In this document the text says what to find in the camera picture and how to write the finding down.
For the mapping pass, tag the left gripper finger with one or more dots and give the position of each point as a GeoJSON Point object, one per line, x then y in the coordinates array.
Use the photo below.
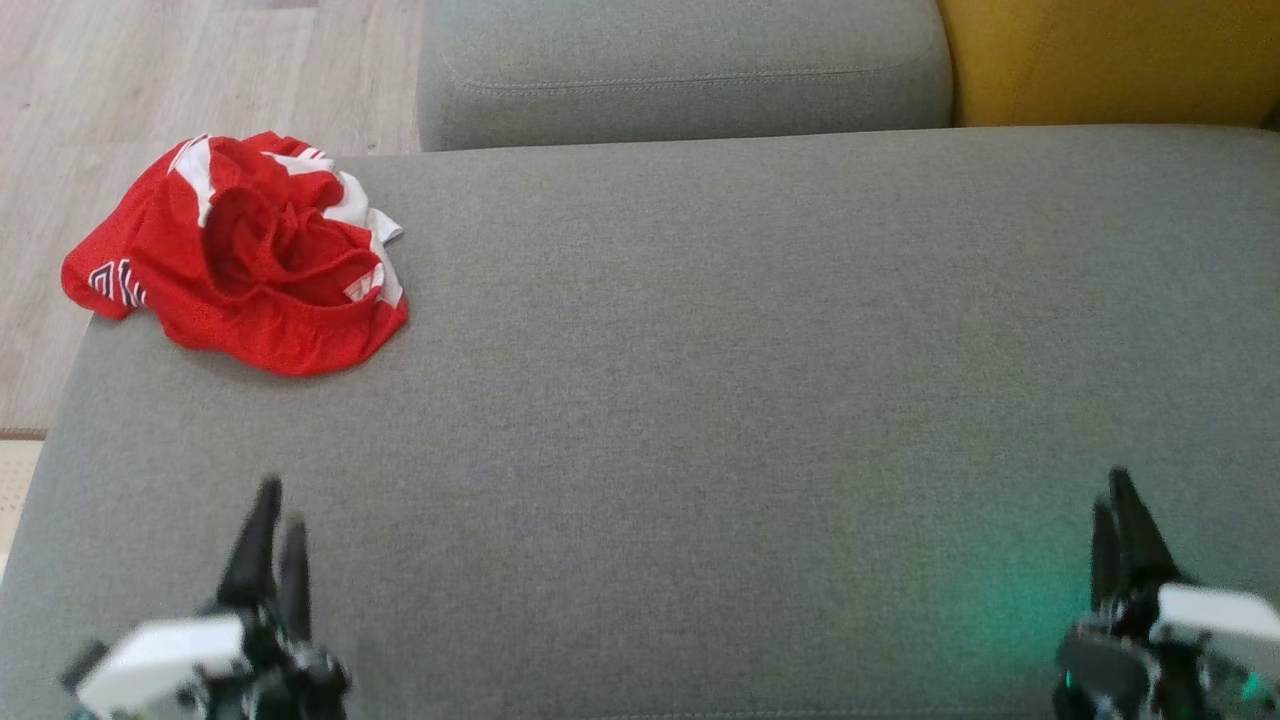
{"type": "Point", "coordinates": [255, 560]}
{"type": "Point", "coordinates": [296, 590]}

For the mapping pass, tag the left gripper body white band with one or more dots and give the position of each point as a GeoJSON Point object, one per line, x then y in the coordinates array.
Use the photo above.
{"type": "Point", "coordinates": [160, 660]}

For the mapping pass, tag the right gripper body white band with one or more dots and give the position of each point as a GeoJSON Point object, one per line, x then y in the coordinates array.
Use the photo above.
{"type": "Point", "coordinates": [1210, 615]}

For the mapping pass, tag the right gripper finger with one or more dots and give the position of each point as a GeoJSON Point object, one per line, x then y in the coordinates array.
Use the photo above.
{"type": "Point", "coordinates": [1104, 565]}
{"type": "Point", "coordinates": [1140, 555]}

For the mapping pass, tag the red white Bulls jersey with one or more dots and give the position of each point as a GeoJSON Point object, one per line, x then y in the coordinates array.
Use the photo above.
{"type": "Point", "coordinates": [130, 240]}

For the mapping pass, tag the beige rug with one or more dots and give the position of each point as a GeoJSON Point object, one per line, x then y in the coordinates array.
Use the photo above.
{"type": "Point", "coordinates": [15, 500]}

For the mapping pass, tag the large grey sofa seat cushion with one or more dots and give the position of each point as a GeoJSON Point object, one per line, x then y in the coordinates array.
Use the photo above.
{"type": "Point", "coordinates": [700, 400]}

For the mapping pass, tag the yellow sofa backrest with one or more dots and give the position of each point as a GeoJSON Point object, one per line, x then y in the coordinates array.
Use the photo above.
{"type": "Point", "coordinates": [1110, 60]}

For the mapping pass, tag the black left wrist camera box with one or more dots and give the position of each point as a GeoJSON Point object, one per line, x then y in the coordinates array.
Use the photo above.
{"type": "Point", "coordinates": [82, 665]}

